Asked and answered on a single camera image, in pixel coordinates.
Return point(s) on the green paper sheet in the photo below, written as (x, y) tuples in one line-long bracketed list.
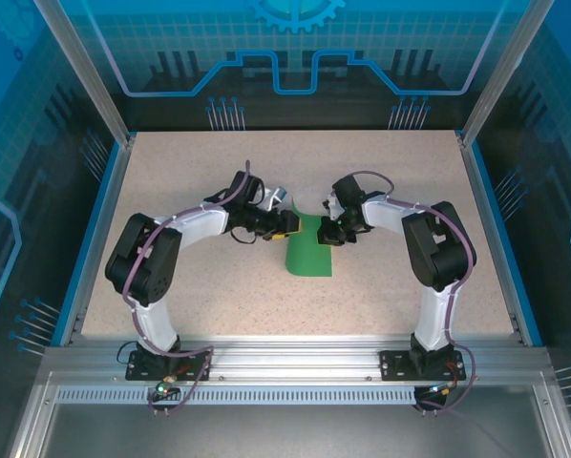
[(309, 253)]

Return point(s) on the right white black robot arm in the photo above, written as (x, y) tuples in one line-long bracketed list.
[(438, 315)]

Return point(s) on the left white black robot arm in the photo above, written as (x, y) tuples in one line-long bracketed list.
[(156, 324)]

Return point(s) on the aluminium mounting rail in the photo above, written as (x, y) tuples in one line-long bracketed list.
[(295, 362)]

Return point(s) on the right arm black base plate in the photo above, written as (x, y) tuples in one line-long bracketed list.
[(393, 365)]

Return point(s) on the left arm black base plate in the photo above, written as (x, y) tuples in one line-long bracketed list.
[(140, 372)]

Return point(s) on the aluminium frame post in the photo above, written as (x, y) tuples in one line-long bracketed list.
[(500, 76), (85, 76)]

